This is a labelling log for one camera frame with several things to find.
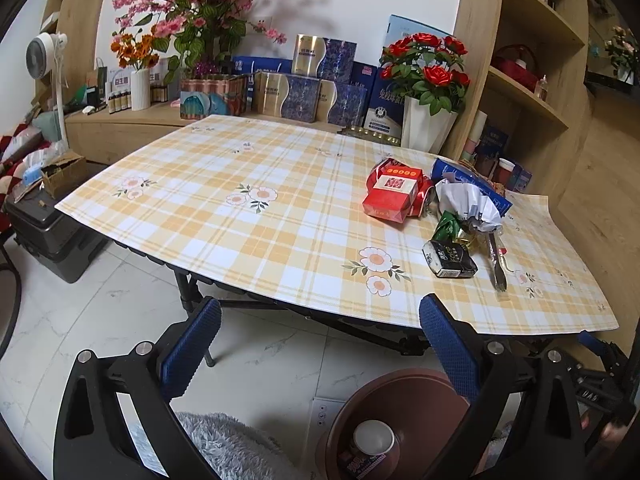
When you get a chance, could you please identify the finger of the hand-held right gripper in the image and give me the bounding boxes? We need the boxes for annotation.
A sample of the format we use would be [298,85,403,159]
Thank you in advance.
[576,333,629,377]

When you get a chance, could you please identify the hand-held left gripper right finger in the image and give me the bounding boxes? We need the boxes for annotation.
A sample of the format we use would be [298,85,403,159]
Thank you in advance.
[419,294,587,480]

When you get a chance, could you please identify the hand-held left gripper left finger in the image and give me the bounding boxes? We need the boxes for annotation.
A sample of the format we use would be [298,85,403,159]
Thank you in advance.
[52,296,223,480]

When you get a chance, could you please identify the brown round waste bin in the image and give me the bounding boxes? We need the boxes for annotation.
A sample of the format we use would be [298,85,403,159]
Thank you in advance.
[331,367,501,480]

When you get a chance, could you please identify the crushed red drink can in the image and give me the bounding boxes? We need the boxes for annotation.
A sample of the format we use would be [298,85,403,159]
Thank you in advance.
[407,177,439,218]

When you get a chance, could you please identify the blue coffee packet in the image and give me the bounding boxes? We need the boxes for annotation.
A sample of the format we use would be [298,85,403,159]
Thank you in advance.
[431,157,515,216]

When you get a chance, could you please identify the person's right hand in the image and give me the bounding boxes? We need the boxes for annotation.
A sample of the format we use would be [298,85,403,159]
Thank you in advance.
[601,412,632,449]

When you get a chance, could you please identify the black slim tool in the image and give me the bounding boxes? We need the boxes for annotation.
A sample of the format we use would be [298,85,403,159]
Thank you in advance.
[485,227,511,292]

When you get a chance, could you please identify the grey fluffy rug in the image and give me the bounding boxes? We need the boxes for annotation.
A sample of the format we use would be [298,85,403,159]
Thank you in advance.
[172,411,301,480]

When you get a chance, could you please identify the light blue fluffy sleeve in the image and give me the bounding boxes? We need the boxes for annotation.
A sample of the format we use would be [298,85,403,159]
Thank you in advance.
[487,427,521,463]

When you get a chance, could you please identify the green foil wrapper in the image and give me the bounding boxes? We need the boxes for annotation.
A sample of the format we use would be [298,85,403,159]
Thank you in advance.
[432,209,483,251]

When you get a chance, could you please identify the printed paper cup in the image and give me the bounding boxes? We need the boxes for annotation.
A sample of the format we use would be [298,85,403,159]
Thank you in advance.
[337,419,397,480]

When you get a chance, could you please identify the white folding table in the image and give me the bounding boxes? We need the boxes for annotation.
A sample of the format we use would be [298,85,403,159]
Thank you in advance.
[54,114,621,336]

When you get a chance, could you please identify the crumpled white paper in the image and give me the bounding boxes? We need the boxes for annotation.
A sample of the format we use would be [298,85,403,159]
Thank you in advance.
[434,180,503,233]

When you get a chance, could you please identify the floor socket cover plate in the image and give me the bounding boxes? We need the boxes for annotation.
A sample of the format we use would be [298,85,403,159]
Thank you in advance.
[311,396,333,432]

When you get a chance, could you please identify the red carton box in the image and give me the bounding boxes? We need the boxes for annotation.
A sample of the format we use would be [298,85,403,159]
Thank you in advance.
[362,166,422,223]

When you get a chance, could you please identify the black plastic case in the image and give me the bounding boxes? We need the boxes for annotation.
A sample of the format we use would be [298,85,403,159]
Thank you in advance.
[4,187,111,283]

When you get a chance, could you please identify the red cup with white lid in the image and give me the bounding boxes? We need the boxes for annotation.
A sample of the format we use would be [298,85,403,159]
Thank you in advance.
[492,157,517,189]

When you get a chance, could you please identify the purple and blue small box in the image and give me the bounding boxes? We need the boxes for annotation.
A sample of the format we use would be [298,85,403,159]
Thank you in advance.
[511,165,534,192]

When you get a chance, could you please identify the small cardboard box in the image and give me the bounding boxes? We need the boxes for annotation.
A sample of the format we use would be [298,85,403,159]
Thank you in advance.
[40,152,88,198]

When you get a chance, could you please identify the white faceted vase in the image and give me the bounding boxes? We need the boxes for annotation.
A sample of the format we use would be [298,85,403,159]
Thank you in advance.
[401,96,460,153]

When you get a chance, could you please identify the beige cardboard roll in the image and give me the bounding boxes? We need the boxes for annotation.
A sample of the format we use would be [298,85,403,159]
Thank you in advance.
[469,110,489,143]

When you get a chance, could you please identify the gold foil blister pack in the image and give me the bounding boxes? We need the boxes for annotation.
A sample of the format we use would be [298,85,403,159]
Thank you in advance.
[340,127,402,146]

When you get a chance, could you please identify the wooden sideboard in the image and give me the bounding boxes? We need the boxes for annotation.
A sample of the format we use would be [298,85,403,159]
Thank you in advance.
[65,105,261,166]

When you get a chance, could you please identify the blue and white milk carton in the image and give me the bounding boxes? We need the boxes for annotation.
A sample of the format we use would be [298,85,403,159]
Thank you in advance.
[362,65,408,138]

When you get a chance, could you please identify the colourful striped tin box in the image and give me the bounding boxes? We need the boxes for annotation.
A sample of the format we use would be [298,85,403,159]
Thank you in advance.
[179,74,251,122]

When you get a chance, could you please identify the white ribbed vase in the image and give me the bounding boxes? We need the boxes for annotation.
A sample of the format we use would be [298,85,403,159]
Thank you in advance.
[130,67,152,111]

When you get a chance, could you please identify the white box with brown bottles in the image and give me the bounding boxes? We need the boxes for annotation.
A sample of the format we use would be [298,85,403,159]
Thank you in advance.
[105,65,133,113]

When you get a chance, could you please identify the gold and blue gift box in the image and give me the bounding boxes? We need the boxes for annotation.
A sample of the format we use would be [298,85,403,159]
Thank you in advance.
[291,34,358,81]
[252,72,321,123]

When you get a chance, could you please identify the row of blue boxes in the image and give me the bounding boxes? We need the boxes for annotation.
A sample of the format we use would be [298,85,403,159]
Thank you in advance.
[320,79,368,128]

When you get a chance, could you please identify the red rose bouquet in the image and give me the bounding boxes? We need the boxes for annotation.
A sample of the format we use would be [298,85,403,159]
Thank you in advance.
[379,32,472,116]

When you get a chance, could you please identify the dark blue carton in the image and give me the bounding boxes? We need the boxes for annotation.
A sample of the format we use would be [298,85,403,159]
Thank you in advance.
[350,62,382,126]

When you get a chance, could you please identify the dark blue gift bag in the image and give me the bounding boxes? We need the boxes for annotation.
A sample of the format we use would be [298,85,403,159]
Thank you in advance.
[232,55,296,80]

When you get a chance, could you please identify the orange artificial flowers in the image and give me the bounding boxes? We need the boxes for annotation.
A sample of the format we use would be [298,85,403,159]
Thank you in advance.
[110,32,160,72]

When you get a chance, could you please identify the pale rose bouquet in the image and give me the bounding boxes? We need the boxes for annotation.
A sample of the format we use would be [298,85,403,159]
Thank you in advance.
[604,25,640,84]

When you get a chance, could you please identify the light blue folder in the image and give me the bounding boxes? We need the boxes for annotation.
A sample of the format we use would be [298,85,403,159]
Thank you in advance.
[385,14,453,56]

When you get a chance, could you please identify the white standing fan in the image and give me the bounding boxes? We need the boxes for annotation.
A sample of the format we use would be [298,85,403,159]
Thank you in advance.
[25,31,70,153]

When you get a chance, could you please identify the wooden shelf unit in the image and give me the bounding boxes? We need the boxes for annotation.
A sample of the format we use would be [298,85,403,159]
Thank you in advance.
[450,0,591,196]

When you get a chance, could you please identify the pink blossom artificial plant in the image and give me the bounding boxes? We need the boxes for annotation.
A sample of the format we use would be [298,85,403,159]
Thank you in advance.
[111,0,323,81]

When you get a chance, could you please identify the black folding table frame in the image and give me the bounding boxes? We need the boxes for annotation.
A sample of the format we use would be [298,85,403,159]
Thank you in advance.
[112,240,601,368]

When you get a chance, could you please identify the red basket with handle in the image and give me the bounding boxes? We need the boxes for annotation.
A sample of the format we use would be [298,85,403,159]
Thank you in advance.
[492,44,540,92]

